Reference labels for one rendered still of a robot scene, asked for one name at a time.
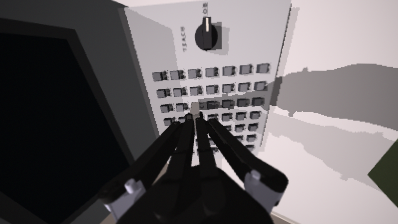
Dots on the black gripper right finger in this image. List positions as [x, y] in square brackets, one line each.
[263, 182]

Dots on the grey control console with keypad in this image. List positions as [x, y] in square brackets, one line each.
[72, 112]

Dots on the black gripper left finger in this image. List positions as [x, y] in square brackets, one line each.
[121, 192]

